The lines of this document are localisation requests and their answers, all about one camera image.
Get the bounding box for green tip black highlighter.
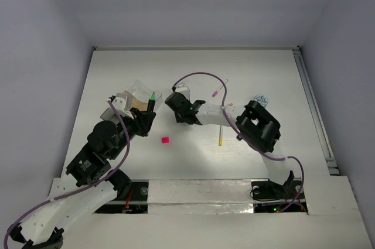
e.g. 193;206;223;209
147;92;156;112

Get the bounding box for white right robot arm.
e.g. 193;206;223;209
165;92;294;197

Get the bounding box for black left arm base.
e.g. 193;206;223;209
95;170;149;214

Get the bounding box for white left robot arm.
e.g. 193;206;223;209
3;108;156;248

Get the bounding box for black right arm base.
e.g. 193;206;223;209
249;171;308;213

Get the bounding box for amber plastic container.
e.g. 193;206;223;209
122;91;148;111

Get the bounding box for clear plastic container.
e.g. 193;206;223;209
124;80;162;112

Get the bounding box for purple capped white marker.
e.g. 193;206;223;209
212;79;228;97

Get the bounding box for yellow capped marker lower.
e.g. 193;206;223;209
218;125;223;146

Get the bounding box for right blue paint jar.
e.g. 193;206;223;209
254;94;269;108

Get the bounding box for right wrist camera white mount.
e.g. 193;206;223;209
173;83;190;98

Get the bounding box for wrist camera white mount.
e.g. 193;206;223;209
173;83;190;98
107;93;134;119

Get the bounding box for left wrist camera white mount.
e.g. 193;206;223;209
107;93;134;119

